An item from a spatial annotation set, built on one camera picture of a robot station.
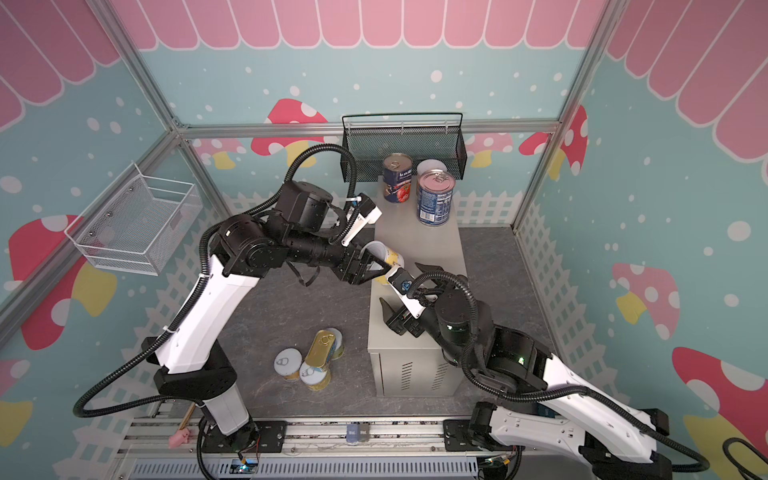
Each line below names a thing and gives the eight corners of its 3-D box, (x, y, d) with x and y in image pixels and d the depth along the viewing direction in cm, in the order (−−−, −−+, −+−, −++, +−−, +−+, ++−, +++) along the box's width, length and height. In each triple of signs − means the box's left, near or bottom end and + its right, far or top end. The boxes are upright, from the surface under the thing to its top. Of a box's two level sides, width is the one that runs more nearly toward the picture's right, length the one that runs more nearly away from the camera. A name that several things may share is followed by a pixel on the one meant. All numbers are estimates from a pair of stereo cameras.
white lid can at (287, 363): (277, 381, 85) (270, 373, 80) (283, 356, 90) (277, 347, 85) (303, 381, 85) (297, 373, 80) (308, 356, 90) (302, 347, 85)
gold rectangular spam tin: (314, 373, 86) (305, 359, 77) (325, 343, 92) (318, 327, 83) (330, 377, 85) (323, 363, 77) (340, 347, 91) (335, 331, 82)
